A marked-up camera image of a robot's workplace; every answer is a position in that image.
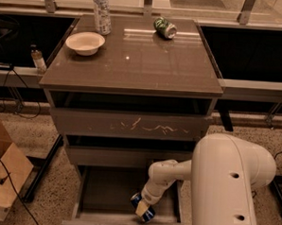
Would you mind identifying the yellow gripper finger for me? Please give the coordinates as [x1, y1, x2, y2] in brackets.
[135, 199, 150, 216]

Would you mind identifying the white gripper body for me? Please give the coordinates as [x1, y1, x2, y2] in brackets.
[141, 181, 167, 205]

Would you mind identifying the blue pepsi can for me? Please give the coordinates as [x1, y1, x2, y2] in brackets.
[130, 193, 155, 222]

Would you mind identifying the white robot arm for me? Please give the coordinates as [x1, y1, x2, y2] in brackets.
[135, 133, 276, 225]

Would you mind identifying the bottom grey open drawer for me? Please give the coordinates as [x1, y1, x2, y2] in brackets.
[62, 166, 191, 225]

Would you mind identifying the middle grey drawer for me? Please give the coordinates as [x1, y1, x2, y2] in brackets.
[65, 146, 192, 168]

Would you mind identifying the grey drawer cabinet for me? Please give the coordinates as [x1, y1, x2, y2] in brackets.
[31, 10, 228, 225]

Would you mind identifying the top grey drawer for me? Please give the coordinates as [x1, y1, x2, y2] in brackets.
[50, 108, 212, 141]

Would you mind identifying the green soda can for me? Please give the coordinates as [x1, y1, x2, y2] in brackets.
[153, 17, 177, 40]

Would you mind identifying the black metal floor bar left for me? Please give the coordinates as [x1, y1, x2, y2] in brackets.
[23, 135, 63, 203]

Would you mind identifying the black metal floor bar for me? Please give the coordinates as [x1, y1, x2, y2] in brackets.
[270, 180, 282, 218]
[23, 135, 63, 203]

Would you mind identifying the black metal floor bar right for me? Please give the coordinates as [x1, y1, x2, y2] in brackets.
[270, 180, 282, 218]

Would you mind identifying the cardboard box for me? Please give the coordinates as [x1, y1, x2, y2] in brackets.
[0, 121, 33, 221]

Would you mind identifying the white paper bowl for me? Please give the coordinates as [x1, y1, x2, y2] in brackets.
[65, 32, 105, 56]

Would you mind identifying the small bottle on ledge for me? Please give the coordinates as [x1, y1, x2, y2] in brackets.
[30, 44, 46, 74]

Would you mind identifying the clear plastic water bottle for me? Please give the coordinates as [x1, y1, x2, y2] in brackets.
[93, 0, 112, 35]

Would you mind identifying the black device on ledge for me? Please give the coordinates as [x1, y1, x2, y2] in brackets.
[0, 62, 13, 71]

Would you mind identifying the black cable at box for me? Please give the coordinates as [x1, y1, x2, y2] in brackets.
[0, 140, 46, 225]

